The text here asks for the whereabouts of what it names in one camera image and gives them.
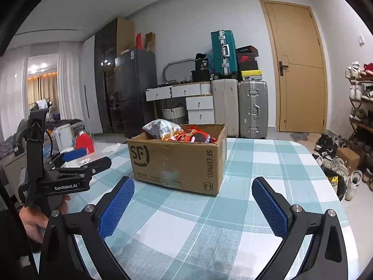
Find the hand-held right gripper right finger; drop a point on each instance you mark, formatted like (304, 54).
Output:
(271, 207)

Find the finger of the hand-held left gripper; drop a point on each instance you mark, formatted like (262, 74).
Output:
(74, 154)
(99, 164)

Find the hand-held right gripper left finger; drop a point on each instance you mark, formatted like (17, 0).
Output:
(116, 207)

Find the orange noodle snack packet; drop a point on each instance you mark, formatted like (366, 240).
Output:
(163, 129)

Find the red chip packet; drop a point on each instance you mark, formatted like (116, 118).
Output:
(192, 135)

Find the person's left forearm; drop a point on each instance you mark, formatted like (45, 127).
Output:
(10, 245)

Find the person's left hand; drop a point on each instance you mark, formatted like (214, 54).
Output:
(32, 221)

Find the white kettle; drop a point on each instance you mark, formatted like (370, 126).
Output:
(64, 137)

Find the clothes rack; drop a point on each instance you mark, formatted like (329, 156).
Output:
(42, 106)

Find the grey sofa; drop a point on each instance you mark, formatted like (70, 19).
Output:
(17, 134)

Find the white wardrobe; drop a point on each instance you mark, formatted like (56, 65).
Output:
(90, 93)

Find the white curtains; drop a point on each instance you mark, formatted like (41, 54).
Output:
(70, 87)

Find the black trash bag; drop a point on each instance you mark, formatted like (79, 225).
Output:
(335, 183)

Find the grey door mat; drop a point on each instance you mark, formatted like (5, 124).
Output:
(299, 136)

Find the dark grey fridge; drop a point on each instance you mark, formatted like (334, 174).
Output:
(135, 93)

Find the heap of black white shoes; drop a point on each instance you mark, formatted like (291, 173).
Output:
(327, 148)

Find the woven laundry basket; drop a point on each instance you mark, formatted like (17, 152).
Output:
(173, 115)

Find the small brown cardboard box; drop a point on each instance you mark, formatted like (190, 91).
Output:
(348, 159)

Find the tall dark glass cabinet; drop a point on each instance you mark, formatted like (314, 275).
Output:
(106, 64)

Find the silver suitcase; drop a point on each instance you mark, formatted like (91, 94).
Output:
(253, 108)

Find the beige suitcase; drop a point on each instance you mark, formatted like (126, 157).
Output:
(225, 105)

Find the white drawer desk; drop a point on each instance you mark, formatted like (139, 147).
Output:
(201, 108)

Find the wooden shoe rack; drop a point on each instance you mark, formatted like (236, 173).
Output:
(364, 125)

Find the oval mirror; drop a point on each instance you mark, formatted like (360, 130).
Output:
(177, 67)

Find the red paper bag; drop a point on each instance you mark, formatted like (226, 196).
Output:
(139, 41)

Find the yellow black shoe box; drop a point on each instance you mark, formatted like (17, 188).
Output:
(250, 75)

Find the brown paper bag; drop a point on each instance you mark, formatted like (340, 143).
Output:
(150, 41)

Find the black storage box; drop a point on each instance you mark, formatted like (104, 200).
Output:
(201, 76)

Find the shoe rack with shoes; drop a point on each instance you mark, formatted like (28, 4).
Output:
(358, 92)

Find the wooden door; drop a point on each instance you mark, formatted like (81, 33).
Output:
(297, 64)

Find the black paper bag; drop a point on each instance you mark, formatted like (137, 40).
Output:
(202, 61)

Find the black red shoe box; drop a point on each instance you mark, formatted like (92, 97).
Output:
(247, 50)

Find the teal suitcase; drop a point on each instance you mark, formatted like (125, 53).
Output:
(223, 52)

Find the wall light switch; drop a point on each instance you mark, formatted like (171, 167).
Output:
(361, 39)

